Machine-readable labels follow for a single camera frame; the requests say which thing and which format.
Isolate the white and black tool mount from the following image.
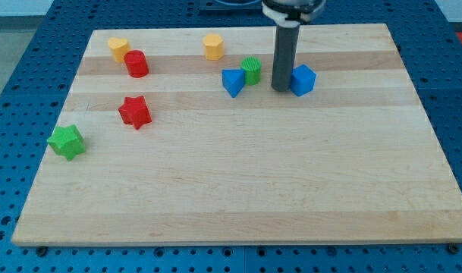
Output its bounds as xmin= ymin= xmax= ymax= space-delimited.
xmin=262 ymin=0 xmax=326 ymax=27

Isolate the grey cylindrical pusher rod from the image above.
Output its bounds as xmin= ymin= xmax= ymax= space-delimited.
xmin=271 ymin=22 xmax=300 ymax=92

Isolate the blue cube block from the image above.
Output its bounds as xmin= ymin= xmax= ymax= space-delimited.
xmin=290 ymin=64 xmax=316 ymax=96

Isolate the green cylinder block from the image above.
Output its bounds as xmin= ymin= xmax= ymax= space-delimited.
xmin=240 ymin=56 xmax=262 ymax=86

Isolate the blue triangular prism block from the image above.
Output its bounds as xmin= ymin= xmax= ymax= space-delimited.
xmin=222 ymin=69 xmax=245 ymax=98

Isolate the yellow hexagon block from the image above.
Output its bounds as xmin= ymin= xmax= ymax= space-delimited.
xmin=203 ymin=33 xmax=225 ymax=61

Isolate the light wooden board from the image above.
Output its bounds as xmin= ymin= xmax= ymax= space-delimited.
xmin=12 ymin=24 xmax=462 ymax=247

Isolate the red cylinder block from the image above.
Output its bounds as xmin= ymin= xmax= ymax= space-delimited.
xmin=124 ymin=50 xmax=149 ymax=78

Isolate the yellow heart block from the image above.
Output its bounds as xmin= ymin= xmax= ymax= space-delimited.
xmin=107 ymin=37 xmax=131 ymax=63

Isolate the red star block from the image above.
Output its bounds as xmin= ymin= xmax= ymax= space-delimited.
xmin=118 ymin=96 xmax=152 ymax=130

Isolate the green star block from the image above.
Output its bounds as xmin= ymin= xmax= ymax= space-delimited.
xmin=47 ymin=124 xmax=86 ymax=161

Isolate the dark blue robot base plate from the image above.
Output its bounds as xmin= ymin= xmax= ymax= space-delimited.
xmin=197 ymin=0 xmax=262 ymax=14

